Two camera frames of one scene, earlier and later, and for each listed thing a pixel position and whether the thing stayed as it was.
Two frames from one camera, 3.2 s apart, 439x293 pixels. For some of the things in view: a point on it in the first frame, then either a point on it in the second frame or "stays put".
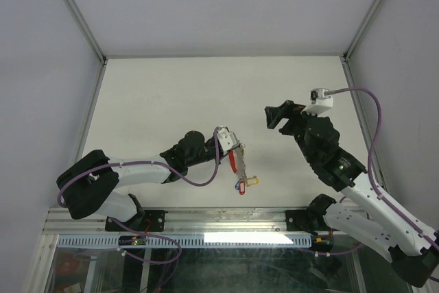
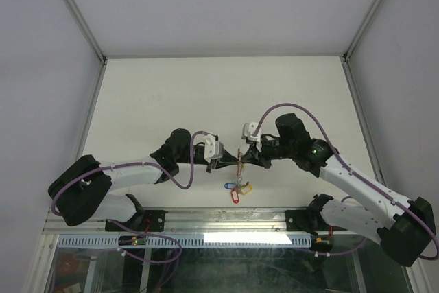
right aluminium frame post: [370, 14] stays put
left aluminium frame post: [77, 12] stays put
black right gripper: [274, 114] -> [256, 156]
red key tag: [242, 187] -> [235, 195]
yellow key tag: [253, 180] -> [246, 189]
